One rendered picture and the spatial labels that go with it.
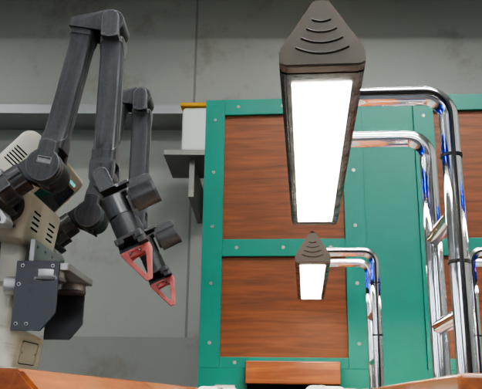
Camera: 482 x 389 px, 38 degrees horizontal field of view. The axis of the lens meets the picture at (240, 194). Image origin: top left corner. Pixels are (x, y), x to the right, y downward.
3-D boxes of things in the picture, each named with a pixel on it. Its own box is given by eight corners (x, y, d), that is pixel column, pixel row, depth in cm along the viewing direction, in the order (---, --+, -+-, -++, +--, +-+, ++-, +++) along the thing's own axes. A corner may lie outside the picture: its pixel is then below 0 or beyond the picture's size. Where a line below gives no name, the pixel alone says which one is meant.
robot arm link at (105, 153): (108, 32, 175) (99, 8, 164) (130, 32, 175) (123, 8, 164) (96, 197, 163) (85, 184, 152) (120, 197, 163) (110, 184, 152)
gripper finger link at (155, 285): (186, 302, 198) (172, 272, 200) (183, 298, 191) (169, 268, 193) (163, 312, 197) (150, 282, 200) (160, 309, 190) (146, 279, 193)
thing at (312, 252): (294, 262, 157) (294, 231, 159) (298, 299, 217) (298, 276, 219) (330, 262, 157) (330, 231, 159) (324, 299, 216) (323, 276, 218)
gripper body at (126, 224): (151, 245, 159) (138, 217, 161) (144, 235, 149) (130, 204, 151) (125, 258, 158) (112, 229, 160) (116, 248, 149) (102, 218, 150)
